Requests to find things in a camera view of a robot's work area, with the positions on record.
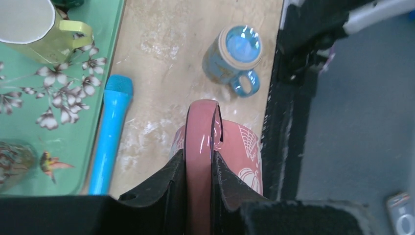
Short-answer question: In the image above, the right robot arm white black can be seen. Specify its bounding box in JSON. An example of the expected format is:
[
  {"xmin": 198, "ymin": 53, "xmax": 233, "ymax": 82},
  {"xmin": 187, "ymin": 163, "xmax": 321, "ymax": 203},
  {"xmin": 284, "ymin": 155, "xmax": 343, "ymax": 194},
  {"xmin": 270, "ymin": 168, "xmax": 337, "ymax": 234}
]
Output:
[{"xmin": 343, "ymin": 0, "xmax": 415, "ymax": 35}]

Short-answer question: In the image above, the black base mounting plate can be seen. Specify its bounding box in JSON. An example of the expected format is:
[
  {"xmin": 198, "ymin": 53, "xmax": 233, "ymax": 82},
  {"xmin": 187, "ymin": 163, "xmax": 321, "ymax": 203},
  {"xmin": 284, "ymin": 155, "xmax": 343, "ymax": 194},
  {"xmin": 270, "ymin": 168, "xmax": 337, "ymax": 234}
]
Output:
[{"xmin": 261, "ymin": 0, "xmax": 355, "ymax": 200}]

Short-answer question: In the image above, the blue toy microphone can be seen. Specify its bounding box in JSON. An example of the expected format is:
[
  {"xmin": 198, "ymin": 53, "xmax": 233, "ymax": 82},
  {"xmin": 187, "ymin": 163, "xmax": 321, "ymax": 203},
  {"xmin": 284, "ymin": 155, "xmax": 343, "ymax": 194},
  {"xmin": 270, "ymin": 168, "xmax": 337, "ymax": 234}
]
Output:
[{"xmin": 88, "ymin": 74, "xmax": 134, "ymax": 195}]

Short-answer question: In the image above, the yellow-green hexagonal mug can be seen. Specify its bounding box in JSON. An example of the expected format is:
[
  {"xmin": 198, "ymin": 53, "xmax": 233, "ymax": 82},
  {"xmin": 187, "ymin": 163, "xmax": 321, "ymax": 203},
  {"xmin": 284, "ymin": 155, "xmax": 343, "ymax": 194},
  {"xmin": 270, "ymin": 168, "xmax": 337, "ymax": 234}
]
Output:
[{"xmin": 0, "ymin": 0, "xmax": 93, "ymax": 64}]

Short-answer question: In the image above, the light blue butterfly mug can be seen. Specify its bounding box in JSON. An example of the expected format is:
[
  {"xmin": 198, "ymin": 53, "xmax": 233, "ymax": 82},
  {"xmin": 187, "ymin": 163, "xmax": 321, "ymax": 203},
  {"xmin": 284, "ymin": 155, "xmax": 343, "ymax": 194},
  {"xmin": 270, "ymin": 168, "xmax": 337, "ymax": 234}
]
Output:
[{"xmin": 202, "ymin": 24, "xmax": 263, "ymax": 97}]

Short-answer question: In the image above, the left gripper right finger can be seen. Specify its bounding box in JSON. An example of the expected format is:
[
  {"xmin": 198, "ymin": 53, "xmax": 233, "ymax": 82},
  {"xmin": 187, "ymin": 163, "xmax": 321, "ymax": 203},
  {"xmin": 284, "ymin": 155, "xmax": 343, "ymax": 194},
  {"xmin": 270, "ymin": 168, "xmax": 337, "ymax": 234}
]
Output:
[{"xmin": 211, "ymin": 151, "xmax": 370, "ymax": 235}]

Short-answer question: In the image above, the beige floral mug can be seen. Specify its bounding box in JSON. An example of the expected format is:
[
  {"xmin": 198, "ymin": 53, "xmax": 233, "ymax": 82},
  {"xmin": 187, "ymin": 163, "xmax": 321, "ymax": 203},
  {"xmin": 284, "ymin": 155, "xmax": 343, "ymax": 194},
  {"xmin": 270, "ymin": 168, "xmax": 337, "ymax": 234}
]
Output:
[{"xmin": 0, "ymin": 140, "xmax": 36, "ymax": 193}]

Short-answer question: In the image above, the pink mug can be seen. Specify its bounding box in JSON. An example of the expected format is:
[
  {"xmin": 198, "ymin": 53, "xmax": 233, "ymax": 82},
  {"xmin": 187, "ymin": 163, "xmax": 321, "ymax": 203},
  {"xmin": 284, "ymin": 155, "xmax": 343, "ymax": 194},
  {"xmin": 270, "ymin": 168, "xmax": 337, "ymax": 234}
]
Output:
[{"xmin": 169, "ymin": 99, "xmax": 263, "ymax": 235}]

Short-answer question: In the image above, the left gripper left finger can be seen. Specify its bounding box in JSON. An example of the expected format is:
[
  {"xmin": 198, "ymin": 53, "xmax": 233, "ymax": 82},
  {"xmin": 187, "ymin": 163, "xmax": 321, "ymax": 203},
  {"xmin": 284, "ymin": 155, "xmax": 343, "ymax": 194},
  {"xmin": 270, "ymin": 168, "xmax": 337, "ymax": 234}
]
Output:
[{"xmin": 118, "ymin": 149, "xmax": 188, "ymax": 235}]

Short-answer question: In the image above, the green floral bird tray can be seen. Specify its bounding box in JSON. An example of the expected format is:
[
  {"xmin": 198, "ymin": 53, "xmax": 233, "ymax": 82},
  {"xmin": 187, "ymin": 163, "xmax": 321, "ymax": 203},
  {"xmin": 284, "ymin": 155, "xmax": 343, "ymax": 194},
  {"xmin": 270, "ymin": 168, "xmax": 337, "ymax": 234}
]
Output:
[{"xmin": 0, "ymin": 0, "xmax": 125, "ymax": 197}]

